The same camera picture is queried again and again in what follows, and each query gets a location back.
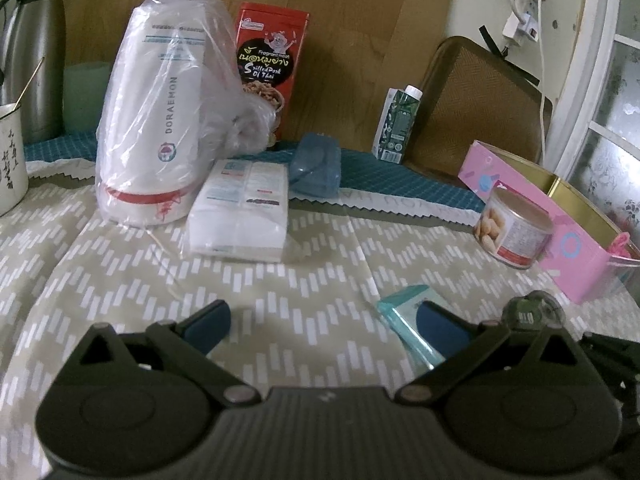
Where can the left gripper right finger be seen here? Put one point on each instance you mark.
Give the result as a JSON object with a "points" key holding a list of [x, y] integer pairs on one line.
{"points": [[482, 340]]}

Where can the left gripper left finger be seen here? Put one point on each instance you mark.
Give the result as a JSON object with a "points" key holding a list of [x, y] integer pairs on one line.
{"points": [[182, 348]]}

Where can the small teal tissue packet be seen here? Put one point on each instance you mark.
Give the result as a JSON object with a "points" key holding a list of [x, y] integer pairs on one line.
{"points": [[416, 315]]}

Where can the blue glasses case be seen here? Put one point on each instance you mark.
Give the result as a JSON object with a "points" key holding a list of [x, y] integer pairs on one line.
{"points": [[316, 166]]}

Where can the pink fluffy sock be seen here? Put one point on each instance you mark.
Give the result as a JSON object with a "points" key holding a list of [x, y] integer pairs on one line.
{"points": [[620, 246]]}

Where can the pink gold tin box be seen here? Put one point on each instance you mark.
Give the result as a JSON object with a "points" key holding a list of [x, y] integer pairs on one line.
{"points": [[577, 256]]}

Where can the round food can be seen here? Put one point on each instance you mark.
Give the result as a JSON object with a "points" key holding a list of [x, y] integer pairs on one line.
{"points": [[513, 229]]}

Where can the patterned beige tablecloth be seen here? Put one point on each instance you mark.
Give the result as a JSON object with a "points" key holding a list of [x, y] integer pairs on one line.
{"points": [[312, 322]]}

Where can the white tissue pack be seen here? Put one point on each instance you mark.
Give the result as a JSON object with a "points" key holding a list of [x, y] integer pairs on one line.
{"points": [[241, 212]]}

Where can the teal mat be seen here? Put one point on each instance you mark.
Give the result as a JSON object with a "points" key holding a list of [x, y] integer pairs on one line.
{"points": [[360, 171]]}

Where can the green drink carton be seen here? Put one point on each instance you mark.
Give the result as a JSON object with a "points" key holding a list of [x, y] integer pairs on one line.
{"points": [[396, 121]]}

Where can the white enamel mug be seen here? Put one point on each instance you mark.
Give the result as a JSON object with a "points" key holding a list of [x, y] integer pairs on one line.
{"points": [[13, 173]]}

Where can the Doraemon cups in plastic bag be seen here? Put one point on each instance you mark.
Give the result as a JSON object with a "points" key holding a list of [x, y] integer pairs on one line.
{"points": [[173, 106]]}

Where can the brown woven chair mat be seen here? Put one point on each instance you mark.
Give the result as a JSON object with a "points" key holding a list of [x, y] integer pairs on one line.
{"points": [[470, 95]]}

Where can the green cup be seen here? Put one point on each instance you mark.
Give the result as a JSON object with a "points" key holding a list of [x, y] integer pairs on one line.
{"points": [[84, 88]]}

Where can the red snack box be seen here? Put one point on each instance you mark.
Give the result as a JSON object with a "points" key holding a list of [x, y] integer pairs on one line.
{"points": [[268, 44]]}

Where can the wooden board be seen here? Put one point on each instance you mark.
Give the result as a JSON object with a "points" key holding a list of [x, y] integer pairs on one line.
{"points": [[353, 52]]}

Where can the steel thermos jug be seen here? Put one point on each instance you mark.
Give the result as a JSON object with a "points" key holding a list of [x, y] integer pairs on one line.
{"points": [[33, 42]]}

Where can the white wall plug adapter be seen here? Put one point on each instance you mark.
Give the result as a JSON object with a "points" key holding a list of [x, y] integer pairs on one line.
{"points": [[523, 22]]}

